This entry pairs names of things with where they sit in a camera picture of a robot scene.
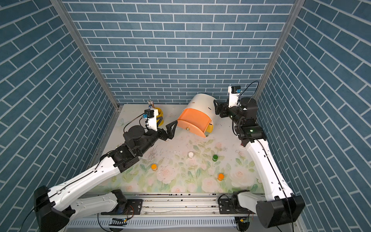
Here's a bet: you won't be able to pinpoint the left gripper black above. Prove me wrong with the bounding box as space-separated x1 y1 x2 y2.
136 116 177 156

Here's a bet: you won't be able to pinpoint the white round drawer cabinet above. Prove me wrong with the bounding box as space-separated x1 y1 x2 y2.
186 93 217 124

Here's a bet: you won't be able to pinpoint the pink orange top drawer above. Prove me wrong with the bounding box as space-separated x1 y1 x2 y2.
177 108 213 138

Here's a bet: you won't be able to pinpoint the orange paint can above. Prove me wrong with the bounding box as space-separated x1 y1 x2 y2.
151 163 157 171
217 173 225 181

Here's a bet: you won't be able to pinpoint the yellow drawer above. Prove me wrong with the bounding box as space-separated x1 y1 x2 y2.
204 124 214 137

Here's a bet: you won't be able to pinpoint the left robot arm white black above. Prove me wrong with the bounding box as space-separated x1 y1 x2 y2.
34 121 177 232

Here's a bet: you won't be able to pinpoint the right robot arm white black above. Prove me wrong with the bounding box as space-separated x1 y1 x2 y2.
214 97 305 228

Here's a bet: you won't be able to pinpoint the yellow pencil cup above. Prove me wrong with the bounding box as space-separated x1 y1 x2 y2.
155 108 163 127

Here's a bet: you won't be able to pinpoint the pencils in cup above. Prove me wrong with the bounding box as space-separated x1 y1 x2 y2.
147 101 154 109

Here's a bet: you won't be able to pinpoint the floral table mat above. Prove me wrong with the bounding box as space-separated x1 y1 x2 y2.
90 118 264 194

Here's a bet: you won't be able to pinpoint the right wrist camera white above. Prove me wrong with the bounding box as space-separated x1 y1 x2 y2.
228 86 241 108

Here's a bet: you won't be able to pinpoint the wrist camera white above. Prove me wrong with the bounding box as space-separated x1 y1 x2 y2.
228 86 241 108
144 108 158 131

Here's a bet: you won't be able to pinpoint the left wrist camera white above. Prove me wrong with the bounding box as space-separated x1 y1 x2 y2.
144 108 158 131

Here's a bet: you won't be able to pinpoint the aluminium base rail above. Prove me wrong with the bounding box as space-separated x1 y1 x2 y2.
60 192 308 232

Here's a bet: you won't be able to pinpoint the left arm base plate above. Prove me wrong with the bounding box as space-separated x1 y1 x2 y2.
101 199 143 216

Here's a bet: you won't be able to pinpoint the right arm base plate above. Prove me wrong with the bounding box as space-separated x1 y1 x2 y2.
217 198 253 214

